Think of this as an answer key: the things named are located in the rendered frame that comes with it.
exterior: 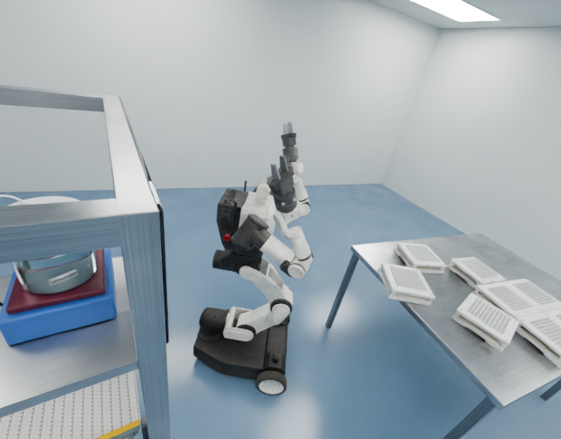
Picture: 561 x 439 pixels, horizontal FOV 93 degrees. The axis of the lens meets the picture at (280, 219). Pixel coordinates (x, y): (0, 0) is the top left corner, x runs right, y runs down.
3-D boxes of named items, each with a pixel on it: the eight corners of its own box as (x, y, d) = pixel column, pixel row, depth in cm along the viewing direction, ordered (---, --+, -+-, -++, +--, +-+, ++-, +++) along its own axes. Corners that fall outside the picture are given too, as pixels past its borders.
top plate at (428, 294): (417, 271, 171) (419, 268, 170) (434, 300, 150) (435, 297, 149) (380, 264, 171) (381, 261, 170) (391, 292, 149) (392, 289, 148)
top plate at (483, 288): (500, 283, 176) (502, 281, 175) (541, 314, 156) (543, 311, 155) (475, 287, 167) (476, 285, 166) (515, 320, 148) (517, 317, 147)
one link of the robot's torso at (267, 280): (278, 321, 172) (231, 273, 155) (280, 301, 187) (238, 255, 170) (298, 313, 167) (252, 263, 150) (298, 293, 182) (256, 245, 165)
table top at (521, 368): (477, 235, 255) (480, 233, 254) (639, 334, 170) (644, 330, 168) (349, 249, 196) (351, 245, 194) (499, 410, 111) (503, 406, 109)
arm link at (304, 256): (300, 240, 109) (313, 277, 116) (307, 227, 117) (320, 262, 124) (277, 242, 114) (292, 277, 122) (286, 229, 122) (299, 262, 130)
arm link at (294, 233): (277, 216, 104) (288, 244, 110) (295, 205, 107) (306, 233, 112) (270, 212, 110) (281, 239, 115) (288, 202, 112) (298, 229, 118)
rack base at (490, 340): (465, 300, 163) (467, 297, 161) (511, 330, 148) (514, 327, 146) (450, 317, 147) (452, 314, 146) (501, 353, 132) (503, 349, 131)
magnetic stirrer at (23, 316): (113, 264, 82) (109, 239, 77) (118, 318, 67) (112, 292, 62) (25, 280, 72) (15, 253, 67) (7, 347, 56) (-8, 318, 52)
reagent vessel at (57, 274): (99, 249, 73) (87, 186, 64) (100, 287, 63) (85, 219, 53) (24, 260, 66) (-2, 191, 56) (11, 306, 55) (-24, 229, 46)
